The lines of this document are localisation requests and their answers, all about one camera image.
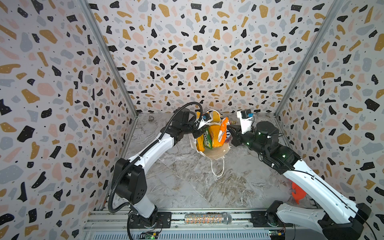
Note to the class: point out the orange snack packet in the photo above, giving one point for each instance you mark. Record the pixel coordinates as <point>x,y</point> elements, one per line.
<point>222,136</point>

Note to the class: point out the aluminium corner post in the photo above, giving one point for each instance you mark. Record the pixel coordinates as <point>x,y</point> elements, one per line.
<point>84,5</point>
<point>331,14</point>

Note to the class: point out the white printed paper bag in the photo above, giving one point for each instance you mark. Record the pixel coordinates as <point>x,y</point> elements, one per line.
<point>198,144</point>

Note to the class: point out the aluminium right corner post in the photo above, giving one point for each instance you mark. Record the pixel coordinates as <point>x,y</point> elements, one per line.
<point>331,14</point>

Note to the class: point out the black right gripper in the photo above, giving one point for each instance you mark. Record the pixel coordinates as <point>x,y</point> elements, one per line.
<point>235,138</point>

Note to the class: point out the aluminium left corner post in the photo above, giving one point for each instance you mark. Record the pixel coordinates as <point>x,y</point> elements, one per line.
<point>84,5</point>

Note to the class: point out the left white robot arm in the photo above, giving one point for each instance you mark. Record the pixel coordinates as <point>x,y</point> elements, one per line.
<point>129,184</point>

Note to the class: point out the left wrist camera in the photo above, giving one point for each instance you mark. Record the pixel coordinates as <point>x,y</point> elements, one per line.
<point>204,119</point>

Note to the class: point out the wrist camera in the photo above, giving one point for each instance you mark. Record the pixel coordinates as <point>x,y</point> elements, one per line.
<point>246,118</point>
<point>204,119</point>

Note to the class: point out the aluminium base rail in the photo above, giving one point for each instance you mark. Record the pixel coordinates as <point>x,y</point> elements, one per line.
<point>246,224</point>

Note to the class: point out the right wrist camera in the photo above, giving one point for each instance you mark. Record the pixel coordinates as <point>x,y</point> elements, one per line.
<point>246,118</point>

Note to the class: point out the purple snack packet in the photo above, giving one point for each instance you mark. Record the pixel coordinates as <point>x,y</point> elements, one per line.
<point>228,135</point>

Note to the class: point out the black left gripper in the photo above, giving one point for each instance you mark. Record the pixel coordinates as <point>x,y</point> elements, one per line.
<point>199,133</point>

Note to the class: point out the glittery cylinder tube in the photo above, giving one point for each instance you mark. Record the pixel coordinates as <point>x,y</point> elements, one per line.
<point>218,218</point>

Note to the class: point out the yellow snack packet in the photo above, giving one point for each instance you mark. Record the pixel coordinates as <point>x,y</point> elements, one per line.
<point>214,133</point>

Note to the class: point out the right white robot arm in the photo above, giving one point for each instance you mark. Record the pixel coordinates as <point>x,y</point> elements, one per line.
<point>338,218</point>

